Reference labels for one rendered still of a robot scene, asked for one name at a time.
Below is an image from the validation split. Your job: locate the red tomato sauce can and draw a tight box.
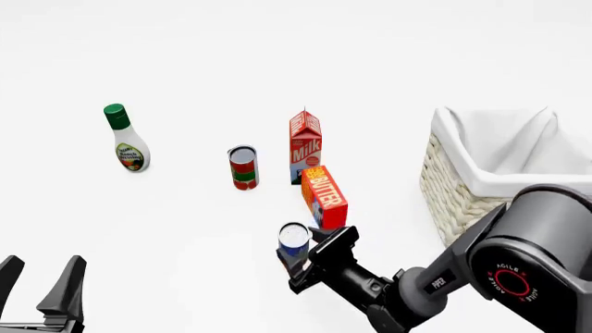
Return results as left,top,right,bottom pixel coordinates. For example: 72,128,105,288
227,144,260,191

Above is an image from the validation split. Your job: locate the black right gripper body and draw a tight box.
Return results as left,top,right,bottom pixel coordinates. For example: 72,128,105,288
288,225,361,296

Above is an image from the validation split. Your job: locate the woven basket with white liner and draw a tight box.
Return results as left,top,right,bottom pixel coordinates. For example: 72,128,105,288
419,105,592,248

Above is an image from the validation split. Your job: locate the blue white soup can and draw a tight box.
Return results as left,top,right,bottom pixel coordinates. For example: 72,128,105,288
277,221,312,269

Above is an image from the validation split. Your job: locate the white salad dressing bottle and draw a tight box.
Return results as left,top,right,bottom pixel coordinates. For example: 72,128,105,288
103,103,152,173

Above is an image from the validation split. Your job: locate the orange red butter box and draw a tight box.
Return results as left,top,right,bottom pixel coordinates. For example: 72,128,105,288
301,165,349,230

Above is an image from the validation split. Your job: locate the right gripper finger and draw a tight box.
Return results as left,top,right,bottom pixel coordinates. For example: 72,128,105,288
307,226,346,244
276,248,312,280

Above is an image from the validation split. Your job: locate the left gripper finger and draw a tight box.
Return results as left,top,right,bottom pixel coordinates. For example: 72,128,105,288
0,254,26,315
36,254,88,322

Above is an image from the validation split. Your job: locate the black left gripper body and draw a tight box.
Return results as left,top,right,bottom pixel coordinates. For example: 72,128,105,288
0,310,87,333

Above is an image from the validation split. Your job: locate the red white milk carton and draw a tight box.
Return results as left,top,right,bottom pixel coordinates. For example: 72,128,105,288
289,105,323,186

